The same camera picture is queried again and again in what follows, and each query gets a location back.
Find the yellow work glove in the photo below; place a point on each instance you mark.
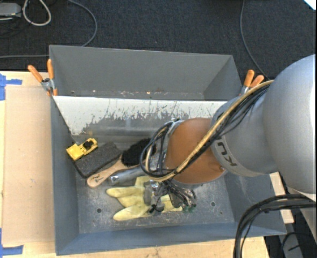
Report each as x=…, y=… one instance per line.
x=130, y=197

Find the silver metal cylinder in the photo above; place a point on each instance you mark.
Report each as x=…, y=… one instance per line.
x=126, y=175

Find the yellow toy truck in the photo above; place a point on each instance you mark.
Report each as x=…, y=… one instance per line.
x=78, y=150

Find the wooden brush with black bristles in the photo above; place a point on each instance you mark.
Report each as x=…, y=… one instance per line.
x=132, y=152

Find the grey metal bin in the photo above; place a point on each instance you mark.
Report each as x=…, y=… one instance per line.
x=136, y=71

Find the dark grey sponge block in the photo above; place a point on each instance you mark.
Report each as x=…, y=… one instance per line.
x=96, y=158

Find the brown cardboard board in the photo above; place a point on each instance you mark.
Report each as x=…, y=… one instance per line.
x=26, y=157

